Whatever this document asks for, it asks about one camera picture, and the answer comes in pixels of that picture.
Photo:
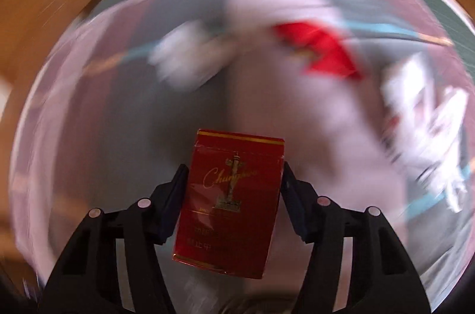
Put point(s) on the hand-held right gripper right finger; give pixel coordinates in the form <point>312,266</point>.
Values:
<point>291,199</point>

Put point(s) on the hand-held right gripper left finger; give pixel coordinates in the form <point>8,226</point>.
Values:
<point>178,195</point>

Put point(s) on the red cigarette pack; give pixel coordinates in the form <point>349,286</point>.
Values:
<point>226,217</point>

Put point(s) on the patchwork blanket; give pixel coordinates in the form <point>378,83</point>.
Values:
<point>111,135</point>

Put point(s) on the white crumpled plastic bag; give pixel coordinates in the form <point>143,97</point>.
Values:
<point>426,128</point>

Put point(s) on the white packet with red label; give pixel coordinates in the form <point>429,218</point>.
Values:
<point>323,46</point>

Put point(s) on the wooden cabinet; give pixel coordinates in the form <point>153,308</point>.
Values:
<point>40,13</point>

